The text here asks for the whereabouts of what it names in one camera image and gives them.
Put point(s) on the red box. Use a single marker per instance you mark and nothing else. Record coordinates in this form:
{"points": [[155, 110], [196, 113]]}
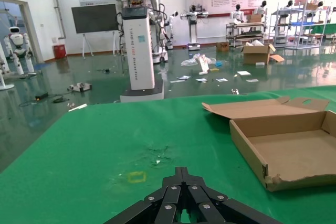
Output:
{"points": [[60, 51]]}

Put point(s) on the tall metal rack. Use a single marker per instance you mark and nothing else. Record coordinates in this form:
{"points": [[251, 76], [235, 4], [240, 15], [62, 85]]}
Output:
{"points": [[302, 27]]}

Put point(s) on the white paper sheet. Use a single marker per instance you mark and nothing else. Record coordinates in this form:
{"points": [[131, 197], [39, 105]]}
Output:
{"points": [[252, 80], [244, 73]]}

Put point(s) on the metal shelf cart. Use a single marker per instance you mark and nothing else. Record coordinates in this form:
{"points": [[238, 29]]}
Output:
{"points": [[245, 33]]}

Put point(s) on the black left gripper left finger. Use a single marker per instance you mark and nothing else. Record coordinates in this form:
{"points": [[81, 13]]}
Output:
{"points": [[160, 203]]}

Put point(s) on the white grey floor device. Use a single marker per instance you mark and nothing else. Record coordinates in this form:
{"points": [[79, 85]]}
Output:
{"points": [[80, 87]]}

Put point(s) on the white humanoid robot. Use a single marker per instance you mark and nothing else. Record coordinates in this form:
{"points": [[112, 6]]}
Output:
{"points": [[19, 48]]}

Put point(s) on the cardboard box with torn edge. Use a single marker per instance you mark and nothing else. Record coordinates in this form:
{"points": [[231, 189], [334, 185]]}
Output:
{"points": [[294, 150]]}

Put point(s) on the open cardboard box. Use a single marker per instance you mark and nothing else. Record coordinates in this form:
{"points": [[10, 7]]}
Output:
{"points": [[256, 54]]}

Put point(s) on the white wall pipe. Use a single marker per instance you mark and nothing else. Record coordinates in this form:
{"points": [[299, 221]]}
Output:
{"points": [[58, 6]]}

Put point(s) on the clear plastic bag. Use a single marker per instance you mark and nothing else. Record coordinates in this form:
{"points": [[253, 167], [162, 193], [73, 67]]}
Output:
{"points": [[189, 62]]}

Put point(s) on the white wheeled robot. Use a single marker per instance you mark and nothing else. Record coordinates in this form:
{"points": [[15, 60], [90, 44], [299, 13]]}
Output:
{"points": [[162, 51]]}

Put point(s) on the glass door with frame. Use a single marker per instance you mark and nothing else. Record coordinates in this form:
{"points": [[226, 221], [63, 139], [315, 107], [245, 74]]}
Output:
{"points": [[23, 24]]}

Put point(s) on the white robot with spread arms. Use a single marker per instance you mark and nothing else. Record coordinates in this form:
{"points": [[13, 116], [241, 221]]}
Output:
{"points": [[193, 27]]}

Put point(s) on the closed cardboard box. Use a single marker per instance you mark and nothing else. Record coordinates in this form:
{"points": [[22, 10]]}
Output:
{"points": [[254, 18]]}

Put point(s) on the black power adapter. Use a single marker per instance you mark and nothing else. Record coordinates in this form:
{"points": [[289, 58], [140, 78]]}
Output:
{"points": [[42, 96]]}

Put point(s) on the white tower robot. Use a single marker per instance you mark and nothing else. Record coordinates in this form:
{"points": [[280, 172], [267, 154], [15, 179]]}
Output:
{"points": [[137, 51]]}

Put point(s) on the blue white booklet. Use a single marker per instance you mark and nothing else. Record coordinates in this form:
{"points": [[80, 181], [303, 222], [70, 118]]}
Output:
{"points": [[221, 79], [201, 80]]}

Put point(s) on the small brown cardboard box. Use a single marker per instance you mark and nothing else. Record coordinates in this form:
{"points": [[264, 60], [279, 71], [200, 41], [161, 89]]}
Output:
{"points": [[222, 47]]}

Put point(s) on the white humanoid torso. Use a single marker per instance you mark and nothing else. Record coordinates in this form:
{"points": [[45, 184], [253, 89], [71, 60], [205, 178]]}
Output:
{"points": [[260, 9], [237, 14]]}

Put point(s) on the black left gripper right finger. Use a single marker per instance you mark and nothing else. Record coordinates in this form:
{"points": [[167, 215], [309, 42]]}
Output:
{"points": [[207, 203]]}

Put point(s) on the green table cloth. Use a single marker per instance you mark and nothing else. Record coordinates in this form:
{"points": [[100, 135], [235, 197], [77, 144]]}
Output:
{"points": [[105, 140]]}

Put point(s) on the white red paper bag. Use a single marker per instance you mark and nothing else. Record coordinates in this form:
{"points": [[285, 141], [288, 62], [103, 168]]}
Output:
{"points": [[203, 64]]}

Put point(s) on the black screen on stand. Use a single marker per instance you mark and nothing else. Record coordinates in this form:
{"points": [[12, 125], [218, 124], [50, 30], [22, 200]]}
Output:
{"points": [[94, 18]]}

